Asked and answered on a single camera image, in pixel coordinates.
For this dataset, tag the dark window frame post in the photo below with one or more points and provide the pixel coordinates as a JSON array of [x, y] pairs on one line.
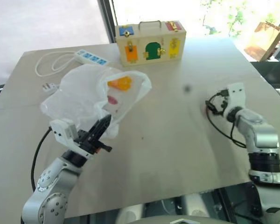
[[112, 21]]

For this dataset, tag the pink item in bag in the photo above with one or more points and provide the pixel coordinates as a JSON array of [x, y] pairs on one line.
[[112, 100]]

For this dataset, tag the orange item in bag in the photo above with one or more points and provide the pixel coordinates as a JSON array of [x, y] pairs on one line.
[[120, 83]]

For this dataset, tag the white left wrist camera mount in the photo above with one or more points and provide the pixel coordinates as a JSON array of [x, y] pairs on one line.
[[61, 134]]

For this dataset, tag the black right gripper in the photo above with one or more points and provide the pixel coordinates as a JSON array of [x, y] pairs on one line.
[[222, 106]]

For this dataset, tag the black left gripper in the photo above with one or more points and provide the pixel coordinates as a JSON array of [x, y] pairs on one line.
[[87, 142]]

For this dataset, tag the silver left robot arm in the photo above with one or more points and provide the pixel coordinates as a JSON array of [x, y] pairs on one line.
[[51, 179]]

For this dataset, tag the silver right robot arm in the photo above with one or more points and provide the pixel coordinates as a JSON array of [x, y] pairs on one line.
[[259, 131]]

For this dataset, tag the grey rounded robot torso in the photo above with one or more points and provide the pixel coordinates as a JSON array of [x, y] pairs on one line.
[[177, 217]]

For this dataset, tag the wooden lock box with doors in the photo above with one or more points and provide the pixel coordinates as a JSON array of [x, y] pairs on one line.
[[150, 46]]

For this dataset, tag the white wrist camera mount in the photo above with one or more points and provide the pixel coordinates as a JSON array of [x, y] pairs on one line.
[[236, 95], [61, 134]]

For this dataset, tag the translucent white plastic bag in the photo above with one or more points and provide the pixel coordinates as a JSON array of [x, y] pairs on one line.
[[84, 98]]

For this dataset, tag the white power strip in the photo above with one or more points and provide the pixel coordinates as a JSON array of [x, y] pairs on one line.
[[91, 57]]

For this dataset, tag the brown paper bag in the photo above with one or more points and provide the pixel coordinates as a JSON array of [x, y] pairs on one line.
[[263, 42]]

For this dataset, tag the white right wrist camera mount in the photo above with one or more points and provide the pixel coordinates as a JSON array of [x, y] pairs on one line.
[[236, 95]]

